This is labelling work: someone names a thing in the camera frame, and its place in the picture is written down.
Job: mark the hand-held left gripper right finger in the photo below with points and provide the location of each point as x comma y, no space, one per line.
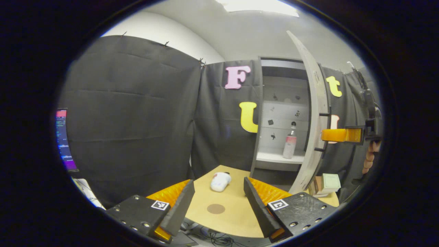
259,209

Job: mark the computer monitor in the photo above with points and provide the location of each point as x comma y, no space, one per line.
63,140

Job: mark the beige cabinet door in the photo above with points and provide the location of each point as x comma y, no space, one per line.
313,103

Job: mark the reddish-brown book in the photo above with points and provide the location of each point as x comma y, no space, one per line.
318,185

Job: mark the pale green book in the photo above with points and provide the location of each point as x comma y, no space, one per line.
331,182

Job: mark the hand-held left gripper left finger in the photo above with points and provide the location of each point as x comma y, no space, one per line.
178,209

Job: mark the black backdrop cloth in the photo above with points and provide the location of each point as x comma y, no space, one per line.
137,120

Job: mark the round brown coaster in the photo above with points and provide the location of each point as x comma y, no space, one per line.
216,209

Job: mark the small white bottle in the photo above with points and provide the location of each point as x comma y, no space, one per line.
220,181

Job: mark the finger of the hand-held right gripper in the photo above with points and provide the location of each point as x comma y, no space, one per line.
339,135

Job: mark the white cabinet shelf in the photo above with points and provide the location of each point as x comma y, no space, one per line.
274,157

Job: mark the white flat object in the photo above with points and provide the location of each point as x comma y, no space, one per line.
87,192

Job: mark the clear bottle with pink label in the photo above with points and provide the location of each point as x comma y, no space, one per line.
289,145

